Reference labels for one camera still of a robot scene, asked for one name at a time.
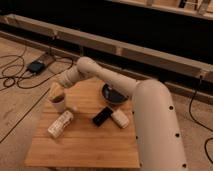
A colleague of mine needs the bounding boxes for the black power adapter box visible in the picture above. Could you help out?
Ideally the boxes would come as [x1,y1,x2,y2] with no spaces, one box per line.
[27,61,45,74]

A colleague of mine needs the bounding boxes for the black remote control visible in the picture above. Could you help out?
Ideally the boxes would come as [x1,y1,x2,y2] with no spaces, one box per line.
[92,107,113,126]

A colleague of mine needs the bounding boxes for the dark round bowl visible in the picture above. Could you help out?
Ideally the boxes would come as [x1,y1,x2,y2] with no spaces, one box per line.
[101,84,127,105]

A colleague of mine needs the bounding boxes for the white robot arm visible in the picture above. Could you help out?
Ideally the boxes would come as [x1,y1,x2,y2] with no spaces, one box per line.
[49,57,188,171]

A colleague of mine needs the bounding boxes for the small red pepper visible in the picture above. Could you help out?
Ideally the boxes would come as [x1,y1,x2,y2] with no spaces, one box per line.
[53,96,65,103]

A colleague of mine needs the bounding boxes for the white ceramic cup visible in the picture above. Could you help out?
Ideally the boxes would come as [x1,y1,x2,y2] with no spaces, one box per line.
[49,98,66,113]

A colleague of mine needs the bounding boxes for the wooden table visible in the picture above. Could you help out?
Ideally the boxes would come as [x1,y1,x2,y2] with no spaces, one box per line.
[25,79,140,169]

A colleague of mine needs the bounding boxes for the white plastic bottle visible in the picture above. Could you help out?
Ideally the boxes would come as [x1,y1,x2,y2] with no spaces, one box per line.
[47,107,77,139]

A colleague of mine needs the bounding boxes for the black cable at right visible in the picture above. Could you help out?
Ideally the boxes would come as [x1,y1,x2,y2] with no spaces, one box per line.
[188,75,213,165]

